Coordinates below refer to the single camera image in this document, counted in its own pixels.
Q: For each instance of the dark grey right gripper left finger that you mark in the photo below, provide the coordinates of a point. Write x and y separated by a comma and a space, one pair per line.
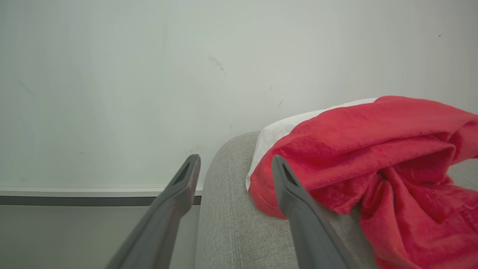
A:
160, 224

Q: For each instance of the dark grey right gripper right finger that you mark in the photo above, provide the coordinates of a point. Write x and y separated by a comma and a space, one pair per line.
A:
310, 231

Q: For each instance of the red fleece garment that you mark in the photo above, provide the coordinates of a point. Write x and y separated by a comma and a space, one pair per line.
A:
373, 149

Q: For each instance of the white garment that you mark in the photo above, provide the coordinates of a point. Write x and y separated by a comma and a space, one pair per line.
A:
276, 132

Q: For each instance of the grey fabric sofa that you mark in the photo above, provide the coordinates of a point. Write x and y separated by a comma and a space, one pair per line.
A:
231, 224

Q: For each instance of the black baseboard strip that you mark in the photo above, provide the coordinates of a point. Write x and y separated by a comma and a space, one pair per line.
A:
74, 201

